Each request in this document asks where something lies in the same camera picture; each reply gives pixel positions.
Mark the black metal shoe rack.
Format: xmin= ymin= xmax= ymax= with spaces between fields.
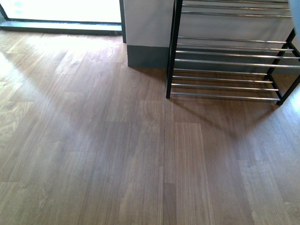
xmin=166 ymin=0 xmax=300 ymax=105

